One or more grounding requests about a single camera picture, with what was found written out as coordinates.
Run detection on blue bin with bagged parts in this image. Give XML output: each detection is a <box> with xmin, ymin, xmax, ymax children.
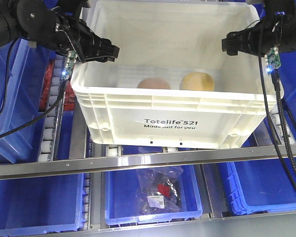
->
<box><xmin>105</xmin><ymin>165</ymin><xmax>203</xmax><ymax>226</ymax></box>

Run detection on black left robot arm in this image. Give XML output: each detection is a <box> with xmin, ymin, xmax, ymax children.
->
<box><xmin>0</xmin><ymin>0</ymin><xmax>119</xmax><ymax>63</ymax></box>

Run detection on bagged parts in plastic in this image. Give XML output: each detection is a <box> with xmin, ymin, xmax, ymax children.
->
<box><xmin>136</xmin><ymin>166</ymin><xmax>184</xmax><ymax>215</ymax></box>

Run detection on left green circuit board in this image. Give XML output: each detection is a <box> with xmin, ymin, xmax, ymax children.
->
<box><xmin>61</xmin><ymin>51</ymin><xmax>77</xmax><ymax>80</ymax></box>

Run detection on yellow soft ball toy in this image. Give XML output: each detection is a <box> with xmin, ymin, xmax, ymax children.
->
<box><xmin>180</xmin><ymin>72</ymin><xmax>215</xmax><ymax>91</ymax></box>

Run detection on blue bin lower left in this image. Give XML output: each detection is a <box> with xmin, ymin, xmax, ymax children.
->
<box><xmin>0</xmin><ymin>174</ymin><xmax>85</xmax><ymax>237</ymax></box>

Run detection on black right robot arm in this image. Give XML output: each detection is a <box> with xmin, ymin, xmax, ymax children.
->
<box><xmin>222</xmin><ymin>0</ymin><xmax>296</xmax><ymax>57</ymax></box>

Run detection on blue bin upper right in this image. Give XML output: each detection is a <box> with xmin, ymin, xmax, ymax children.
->
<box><xmin>251</xmin><ymin>2</ymin><xmax>296</xmax><ymax>144</ymax></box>

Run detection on red mesh bag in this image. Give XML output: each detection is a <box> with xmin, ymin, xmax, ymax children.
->
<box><xmin>38</xmin><ymin>59</ymin><xmax>75</xmax><ymax>112</ymax></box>

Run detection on metal shelf front rail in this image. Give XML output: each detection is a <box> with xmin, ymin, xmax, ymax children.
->
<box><xmin>0</xmin><ymin>142</ymin><xmax>296</xmax><ymax>180</ymax></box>

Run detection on left roller track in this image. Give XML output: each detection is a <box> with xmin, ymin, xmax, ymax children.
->
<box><xmin>37</xmin><ymin>55</ymin><xmax>64</xmax><ymax>162</ymax></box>

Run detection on blue bin upper left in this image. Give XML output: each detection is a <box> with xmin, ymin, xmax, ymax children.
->
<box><xmin>0</xmin><ymin>39</ymin><xmax>55</xmax><ymax>164</ymax></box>

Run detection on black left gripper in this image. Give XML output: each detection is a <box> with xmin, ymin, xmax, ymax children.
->
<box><xmin>48</xmin><ymin>7</ymin><xmax>120</xmax><ymax>62</ymax></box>

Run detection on white plastic Totelife tote box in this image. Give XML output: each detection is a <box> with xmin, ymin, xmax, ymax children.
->
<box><xmin>71</xmin><ymin>0</ymin><xmax>276</xmax><ymax>149</ymax></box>

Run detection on left black cable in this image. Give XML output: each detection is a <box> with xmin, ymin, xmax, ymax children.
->
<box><xmin>0</xmin><ymin>37</ymin><xmax>70</xmax><ymax>143</ymax></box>

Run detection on right green circuit board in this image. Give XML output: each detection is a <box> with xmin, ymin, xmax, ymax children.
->
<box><xmin>264</xmin><ymin>45</ymin><xmax>281</xmax><ymax>75</ymax></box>

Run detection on blue bin lower right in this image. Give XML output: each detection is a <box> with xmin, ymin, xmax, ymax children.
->
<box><xmin>218</xmin><ymin>158</ymin><xmax>296</xmax><ymax>215</ymax></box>

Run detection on brown soft ball toy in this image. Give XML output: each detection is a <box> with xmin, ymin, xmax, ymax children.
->
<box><xmin>137</xmin><ymin>78</ymin><xmax>171</xmax><ymax>89</ymax></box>

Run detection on right roller track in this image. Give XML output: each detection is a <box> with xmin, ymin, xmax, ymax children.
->
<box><xmin>270</xmin><ymin>103</ymin><xmax>296</xmax><ymax>146</ymax></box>

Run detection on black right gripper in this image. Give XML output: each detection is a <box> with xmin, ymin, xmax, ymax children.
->
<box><xmin>222</xmin><ymin>14</ymin><xmax>290</xmax><ymax>56</ymax></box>

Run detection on roller track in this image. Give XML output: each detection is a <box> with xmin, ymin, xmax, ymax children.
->
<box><xmin>270</xmin><ymin>103</ymin><xmax>296</xmax><ymax>146</ymax></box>
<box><xmin>37</xmin><ymin>55</ymin><xmax>64</xmax><ymax>162</ymax></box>

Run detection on green circuit board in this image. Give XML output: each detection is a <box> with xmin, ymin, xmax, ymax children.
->
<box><xmin>264</xmin><ymin>45</ymin><xmax>281</xmax><ymax>75</ymax></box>
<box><xmin>61</xmin><ymin>51</ymin><xmax>77</xmax><ymax>80</ymax></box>

